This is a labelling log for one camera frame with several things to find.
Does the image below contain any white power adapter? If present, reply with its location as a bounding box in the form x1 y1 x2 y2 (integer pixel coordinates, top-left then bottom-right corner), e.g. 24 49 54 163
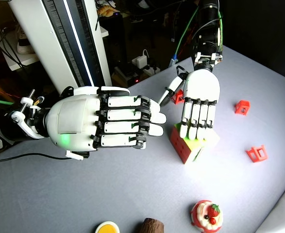
132 49 150 69

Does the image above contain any toy strawberry cake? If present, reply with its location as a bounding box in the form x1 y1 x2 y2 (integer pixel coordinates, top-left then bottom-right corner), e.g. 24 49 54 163
190 200 224 233

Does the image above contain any toy bread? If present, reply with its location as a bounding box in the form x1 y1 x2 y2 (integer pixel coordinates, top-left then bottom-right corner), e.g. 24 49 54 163
97 5 120 17

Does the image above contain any white shoe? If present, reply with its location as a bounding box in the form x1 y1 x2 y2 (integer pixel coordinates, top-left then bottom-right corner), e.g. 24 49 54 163
16 33 35 55

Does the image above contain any green cable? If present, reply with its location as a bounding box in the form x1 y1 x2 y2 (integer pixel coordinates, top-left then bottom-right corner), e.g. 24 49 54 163
175 4 200 59

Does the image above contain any grey table cloth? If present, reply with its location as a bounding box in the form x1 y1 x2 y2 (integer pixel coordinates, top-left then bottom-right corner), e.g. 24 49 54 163
0 45 285 233

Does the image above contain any small red toy stool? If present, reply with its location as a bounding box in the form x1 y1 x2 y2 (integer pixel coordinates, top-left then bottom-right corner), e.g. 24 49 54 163
234 100 251 116
171 89 185 105
245 144 268 163

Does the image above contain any blue cable connector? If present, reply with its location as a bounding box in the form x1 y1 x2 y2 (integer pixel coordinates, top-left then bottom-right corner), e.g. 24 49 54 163
168 55 180 67

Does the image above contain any white column with black strips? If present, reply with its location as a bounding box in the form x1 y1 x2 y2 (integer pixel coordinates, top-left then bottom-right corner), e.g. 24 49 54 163
7 0 113 95

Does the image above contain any black cable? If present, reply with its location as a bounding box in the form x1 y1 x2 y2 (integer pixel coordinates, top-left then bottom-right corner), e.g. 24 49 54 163
0 152 69 165

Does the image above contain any white disc with yellow centre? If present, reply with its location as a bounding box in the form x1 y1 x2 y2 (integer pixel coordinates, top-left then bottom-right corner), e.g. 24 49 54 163
94 221 120 233

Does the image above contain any brown toy log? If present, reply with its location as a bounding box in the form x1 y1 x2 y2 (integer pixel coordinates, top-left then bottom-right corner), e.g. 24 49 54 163
138 217 165 233

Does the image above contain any white power strip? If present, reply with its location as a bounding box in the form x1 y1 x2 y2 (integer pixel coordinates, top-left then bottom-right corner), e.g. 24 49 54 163
142 64 161 76

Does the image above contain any device with red light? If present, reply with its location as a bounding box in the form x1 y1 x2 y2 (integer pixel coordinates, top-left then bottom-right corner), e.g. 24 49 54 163
112 65 143 89

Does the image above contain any yellow red puzzle cube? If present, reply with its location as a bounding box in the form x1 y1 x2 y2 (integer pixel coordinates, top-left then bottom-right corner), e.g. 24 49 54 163
169 122 220 165

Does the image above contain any black tower box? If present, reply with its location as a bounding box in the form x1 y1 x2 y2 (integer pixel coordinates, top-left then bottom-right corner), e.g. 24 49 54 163
99 12 128 73

